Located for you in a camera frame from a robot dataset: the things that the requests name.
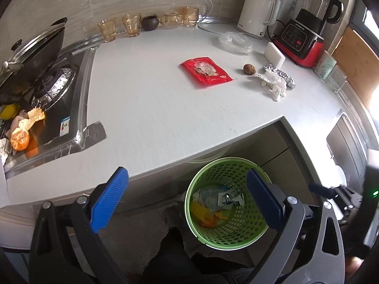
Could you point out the white sponge block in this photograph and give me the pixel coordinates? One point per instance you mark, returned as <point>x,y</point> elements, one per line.
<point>274,53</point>

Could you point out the gas stove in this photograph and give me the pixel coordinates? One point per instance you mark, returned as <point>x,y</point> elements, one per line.
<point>50,130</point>

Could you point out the amber ribbed glass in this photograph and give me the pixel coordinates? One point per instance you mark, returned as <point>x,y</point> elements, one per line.
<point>191,16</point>

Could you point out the foil burner liner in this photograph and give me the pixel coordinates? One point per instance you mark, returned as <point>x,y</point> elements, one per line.
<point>59,85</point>

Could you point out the clear acrylic holder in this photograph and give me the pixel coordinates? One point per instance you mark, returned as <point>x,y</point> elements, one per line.
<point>337,80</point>

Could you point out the silver cabinet front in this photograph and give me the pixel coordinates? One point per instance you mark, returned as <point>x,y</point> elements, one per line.
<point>349,142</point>

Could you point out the brown clay cup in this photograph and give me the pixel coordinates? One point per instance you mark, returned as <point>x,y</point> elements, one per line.
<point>150,23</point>

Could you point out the glass wok lid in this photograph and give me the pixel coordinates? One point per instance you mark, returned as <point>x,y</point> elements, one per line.
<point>29,47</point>

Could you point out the white electric kettle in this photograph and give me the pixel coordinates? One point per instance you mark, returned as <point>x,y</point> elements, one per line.
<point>256,11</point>

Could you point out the brown nut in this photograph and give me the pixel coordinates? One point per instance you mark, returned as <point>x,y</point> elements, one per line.
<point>248,68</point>

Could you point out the crumpled white paper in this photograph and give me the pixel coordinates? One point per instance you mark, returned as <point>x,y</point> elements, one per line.
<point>275,85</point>

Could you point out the green plastic basket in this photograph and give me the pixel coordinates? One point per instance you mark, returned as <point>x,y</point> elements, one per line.
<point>228,165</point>

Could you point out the grey tape patch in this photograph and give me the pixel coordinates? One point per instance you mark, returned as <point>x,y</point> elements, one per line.
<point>94,133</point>

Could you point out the white cup with green print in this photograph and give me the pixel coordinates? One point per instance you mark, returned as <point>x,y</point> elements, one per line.
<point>324,66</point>

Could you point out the red snack packet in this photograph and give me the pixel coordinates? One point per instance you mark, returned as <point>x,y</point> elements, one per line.
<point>216,77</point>

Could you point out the clear plastic bag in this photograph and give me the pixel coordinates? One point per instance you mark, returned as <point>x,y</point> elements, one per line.
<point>235,43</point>

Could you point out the person's dark trousers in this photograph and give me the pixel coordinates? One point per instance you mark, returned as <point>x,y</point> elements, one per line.
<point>177,263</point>

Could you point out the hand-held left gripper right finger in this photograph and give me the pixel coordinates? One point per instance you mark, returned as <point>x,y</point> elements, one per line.
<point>263,201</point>

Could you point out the wooden cutting board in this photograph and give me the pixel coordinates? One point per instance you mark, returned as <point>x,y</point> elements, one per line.
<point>355,59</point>

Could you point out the clear glass teapot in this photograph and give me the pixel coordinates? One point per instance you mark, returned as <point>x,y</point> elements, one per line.
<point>171,20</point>

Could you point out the large pale orange peel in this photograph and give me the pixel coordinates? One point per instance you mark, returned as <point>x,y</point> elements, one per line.
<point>35,115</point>

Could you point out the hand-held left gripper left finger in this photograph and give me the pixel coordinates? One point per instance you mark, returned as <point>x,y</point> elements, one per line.
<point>109,198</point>

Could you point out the red and black blender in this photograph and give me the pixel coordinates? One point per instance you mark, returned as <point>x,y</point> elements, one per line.
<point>299,35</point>

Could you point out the black wok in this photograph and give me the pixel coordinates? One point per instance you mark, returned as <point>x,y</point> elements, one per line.
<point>38,68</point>

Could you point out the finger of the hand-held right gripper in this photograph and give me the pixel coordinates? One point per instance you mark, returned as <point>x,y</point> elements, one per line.
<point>318,188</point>

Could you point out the crumpled aluminium foil wad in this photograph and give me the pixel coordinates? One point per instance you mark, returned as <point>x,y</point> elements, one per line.
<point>288,80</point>

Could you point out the peeled tangerine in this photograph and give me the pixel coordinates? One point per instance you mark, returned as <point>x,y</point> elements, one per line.
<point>20,142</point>

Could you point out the amber glass cup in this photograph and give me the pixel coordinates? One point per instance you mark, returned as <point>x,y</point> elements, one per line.
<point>132,25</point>
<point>107,29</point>

